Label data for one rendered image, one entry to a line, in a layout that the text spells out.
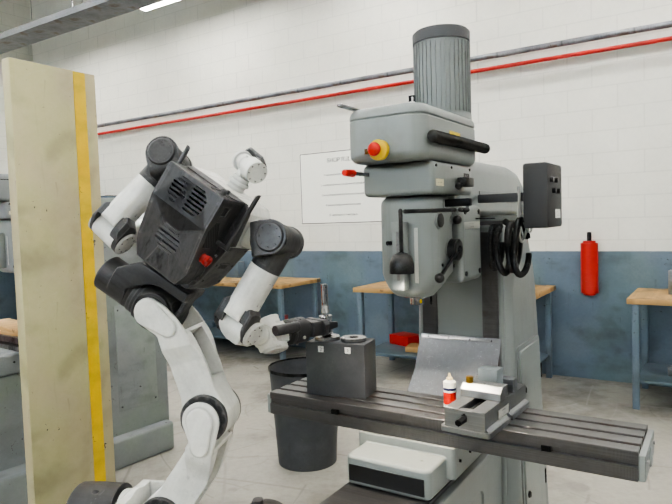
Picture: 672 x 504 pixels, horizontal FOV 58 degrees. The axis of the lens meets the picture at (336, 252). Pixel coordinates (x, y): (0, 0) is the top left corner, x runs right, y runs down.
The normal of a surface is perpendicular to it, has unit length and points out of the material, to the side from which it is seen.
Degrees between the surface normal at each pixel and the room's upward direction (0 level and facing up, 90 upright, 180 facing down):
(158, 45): 90
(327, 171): 90
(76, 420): 90
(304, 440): 94
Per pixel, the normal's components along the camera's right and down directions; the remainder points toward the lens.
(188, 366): -0.18, 0.06
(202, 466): -0.19, 0.47
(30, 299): 0.84, 0.00
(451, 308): -0.54, 0.06
